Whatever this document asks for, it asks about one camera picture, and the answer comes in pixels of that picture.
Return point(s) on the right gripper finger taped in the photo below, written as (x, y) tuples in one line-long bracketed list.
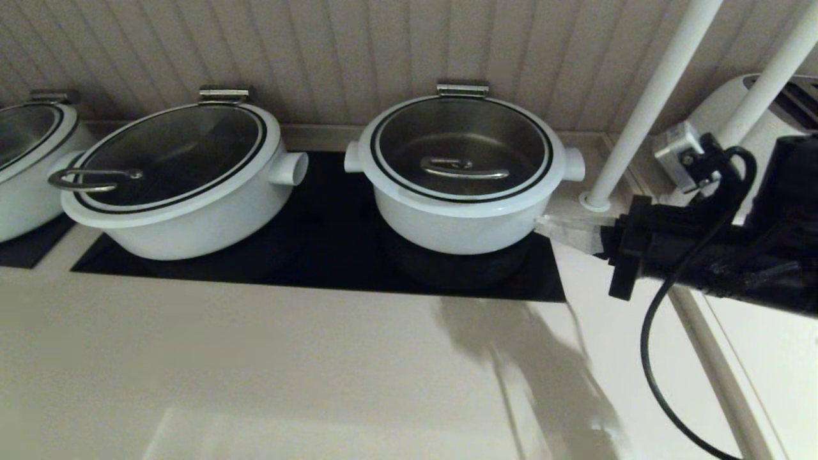
[(575, 225), (585, 244)]

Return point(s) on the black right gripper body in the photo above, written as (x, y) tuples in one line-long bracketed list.
[(690, 255)]

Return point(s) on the round glass lid white rim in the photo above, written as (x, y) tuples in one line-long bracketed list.
[(460, 137)]

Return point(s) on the white round pot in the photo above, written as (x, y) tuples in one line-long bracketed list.
[(460, 235)]

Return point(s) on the white oval pot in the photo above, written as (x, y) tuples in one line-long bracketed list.
[(211, 231), (25, 206)]

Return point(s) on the oval glass lid white rim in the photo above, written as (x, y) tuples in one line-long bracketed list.
[(22, 131), (172, 150)]

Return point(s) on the white round pole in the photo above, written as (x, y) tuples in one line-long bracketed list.
[(645, 108), (779, 70)]

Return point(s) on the white toaster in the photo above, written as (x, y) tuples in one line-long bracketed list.
[(719, 112)]

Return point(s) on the black glass cooktop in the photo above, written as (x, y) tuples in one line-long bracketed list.
[(332, 255), (32, 252)]

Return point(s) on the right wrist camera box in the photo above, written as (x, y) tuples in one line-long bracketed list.
[(674, 150)]

